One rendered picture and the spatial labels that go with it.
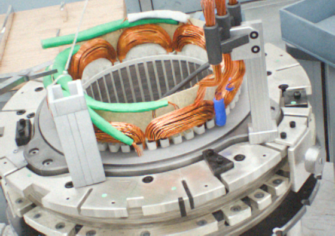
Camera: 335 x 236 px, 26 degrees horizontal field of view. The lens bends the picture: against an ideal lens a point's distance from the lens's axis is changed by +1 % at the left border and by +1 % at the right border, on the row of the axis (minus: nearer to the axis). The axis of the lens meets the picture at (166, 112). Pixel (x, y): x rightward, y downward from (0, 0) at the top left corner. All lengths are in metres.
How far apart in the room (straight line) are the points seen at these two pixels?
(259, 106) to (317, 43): 0.29
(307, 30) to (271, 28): 2.34
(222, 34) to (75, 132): 0.15
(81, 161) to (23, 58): 0.35
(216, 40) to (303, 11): 0.41
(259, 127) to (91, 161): 0.15
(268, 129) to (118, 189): 0.14
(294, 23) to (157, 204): 0.40
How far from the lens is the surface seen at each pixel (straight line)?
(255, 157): 0.63
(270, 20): 3.32
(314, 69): 1.17
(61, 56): 0.73
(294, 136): 0.64
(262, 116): 0.63
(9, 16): 1.04
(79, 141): 0.61
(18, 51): 0.97
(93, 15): 1.01
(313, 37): 0.90
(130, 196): 0.61
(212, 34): 0.56
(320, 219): 1.03
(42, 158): 0.67
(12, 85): 0.66
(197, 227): 0.62
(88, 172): 0.63
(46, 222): 0.67
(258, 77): 0.61
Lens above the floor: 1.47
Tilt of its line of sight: 32 degrees down
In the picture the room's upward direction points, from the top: 11 degrees counter-clockwise
